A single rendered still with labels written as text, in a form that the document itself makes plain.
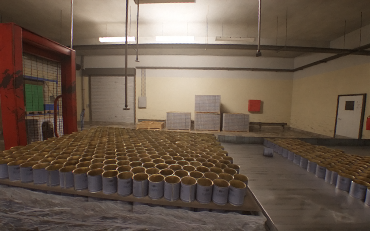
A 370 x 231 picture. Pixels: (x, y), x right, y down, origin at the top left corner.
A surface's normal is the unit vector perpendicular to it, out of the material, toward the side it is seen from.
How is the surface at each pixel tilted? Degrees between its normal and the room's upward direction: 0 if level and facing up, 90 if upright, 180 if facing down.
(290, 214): 0
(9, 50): 90
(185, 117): 89
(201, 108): 90
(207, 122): 89
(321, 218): 0
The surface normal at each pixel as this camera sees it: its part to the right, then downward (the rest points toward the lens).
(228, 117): -0.01, 0.06
